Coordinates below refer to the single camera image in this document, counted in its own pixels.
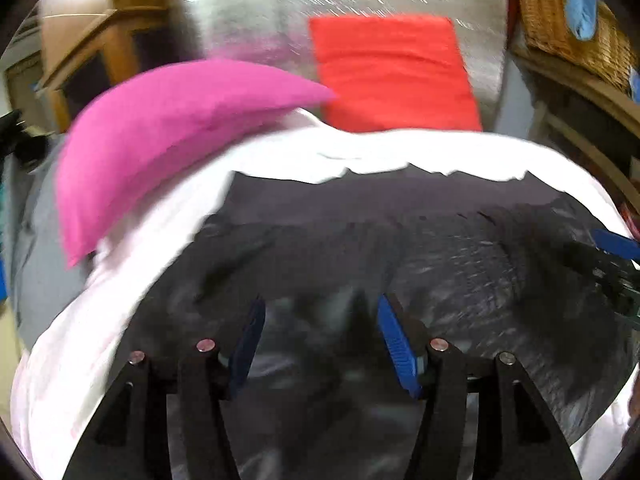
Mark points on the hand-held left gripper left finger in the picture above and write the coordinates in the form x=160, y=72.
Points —
x=247, y=345

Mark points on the pink pillow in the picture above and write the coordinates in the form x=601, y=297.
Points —
x=165, y=120

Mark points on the red pillow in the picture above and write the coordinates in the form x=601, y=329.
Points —
x=395, y=75

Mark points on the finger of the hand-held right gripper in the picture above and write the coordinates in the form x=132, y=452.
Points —
x=617, y=246

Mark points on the wooden shelf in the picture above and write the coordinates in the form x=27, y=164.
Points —
x=575, y=95

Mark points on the wicker basket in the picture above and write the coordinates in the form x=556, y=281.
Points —
x=545, y=15

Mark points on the dark object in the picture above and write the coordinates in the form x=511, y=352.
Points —
x=22, y=140

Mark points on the grey bed sheet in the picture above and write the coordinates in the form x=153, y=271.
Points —
x=40, y=260

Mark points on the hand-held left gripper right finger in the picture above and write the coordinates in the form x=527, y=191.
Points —
x=397, y=345

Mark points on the white bedspread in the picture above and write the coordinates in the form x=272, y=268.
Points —
x=150, y=240

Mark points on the wooden cabinet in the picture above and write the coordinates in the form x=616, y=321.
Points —
x=100, y=25

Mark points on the light blue cloth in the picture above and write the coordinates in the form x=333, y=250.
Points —
x=582, y=5

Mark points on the black puffer jacket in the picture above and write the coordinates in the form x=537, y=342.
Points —
x=350, y=250

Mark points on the silver foil mat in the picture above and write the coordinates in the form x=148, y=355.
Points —
x=250, y=10

